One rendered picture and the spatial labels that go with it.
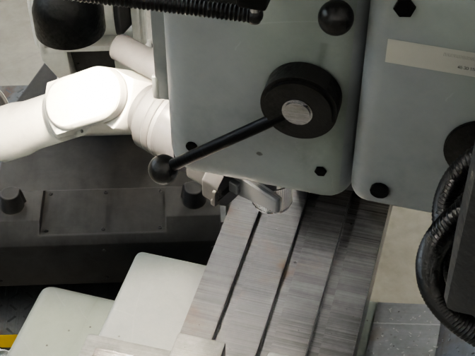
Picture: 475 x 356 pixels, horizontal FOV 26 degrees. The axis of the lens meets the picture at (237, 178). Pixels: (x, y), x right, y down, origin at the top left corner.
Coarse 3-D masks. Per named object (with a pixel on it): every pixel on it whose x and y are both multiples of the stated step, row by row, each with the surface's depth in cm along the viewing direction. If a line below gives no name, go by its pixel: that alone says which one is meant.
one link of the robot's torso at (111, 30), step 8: (104, 8) 175; (112, 8) 175; (120, 8) 175; (128, 8) 177; (112, 16) 176; (120, 16) 176; (128, 16) 178; (112, 24) 177; (120, 24) 177; (128, 24) 179; (112, 32) 180; (120, 32) 180
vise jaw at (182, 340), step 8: (184, 336) 123; (192, 336) 123; (176, 344) 122; (184, 344) 122; (192, 344) 122; (200, 344) 122; (208, 344) 122; (216, 344) 122; (224, 344) 123; (176, 352) 122; (184, 352) 122; (192, 352) 122; (200, 352) 122; (208, 352) 122; (216, 352) 122; (224, 352) 123
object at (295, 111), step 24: (288, 72) 89; (312, 72) 89; (264, 96) 91; (288, 96) 90; (312, 96) 89; (336, 96) 90; (264, 120) 93; (288, 120) 91; (312, 120) 91; (216, 144) 96; (168, 168) 100
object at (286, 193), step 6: (270, 186) 114; (276, 186) 114; (276, 192) 114; (282, 192) 115; (288, 192) 115; (282, 198) 115; (288, 198) 116; (282, 204) 116; (288, 204) 117; (264, 210) 117; (270, 210) 116; (282, 210) 117
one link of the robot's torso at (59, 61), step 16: (32, 0) 175; (32, 16) 179; (144, 16) 181; (128, 32) 186; (144, 32) 183; (48, 48) 183; (96, 48) 184; (48, 64) 186; (64, 64) 186; (80, 64) 194; (96, 64) 195; (112, 64) 195; (96, 128) 208
